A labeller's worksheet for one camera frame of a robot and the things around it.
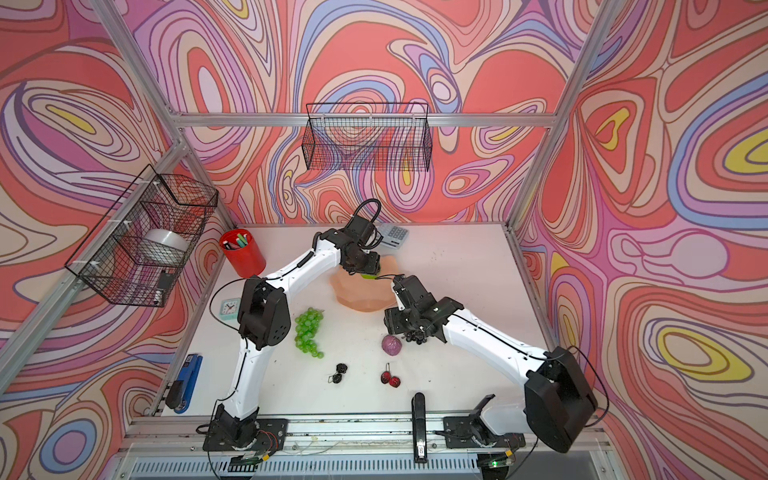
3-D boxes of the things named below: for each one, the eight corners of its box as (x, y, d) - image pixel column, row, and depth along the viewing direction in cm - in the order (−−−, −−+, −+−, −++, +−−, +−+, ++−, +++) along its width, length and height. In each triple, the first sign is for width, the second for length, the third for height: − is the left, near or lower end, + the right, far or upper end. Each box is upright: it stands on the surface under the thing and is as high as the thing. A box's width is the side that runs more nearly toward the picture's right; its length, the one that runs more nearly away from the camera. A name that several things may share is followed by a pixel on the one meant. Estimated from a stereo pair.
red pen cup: (228, 277, 106) (212, 254, 96) (239, 252, 113) (224, 228, 103) (261, 277, 106) (248, 254, 96) (270, 252, 113) (258, 228, 103)
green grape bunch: (297, 361, 86) (293, 356, 82) (299, 317, 95) (295, 310, 92) (324, 357, 87) (321, 351, 83) (323, 313, 96) (321, 306, 92)
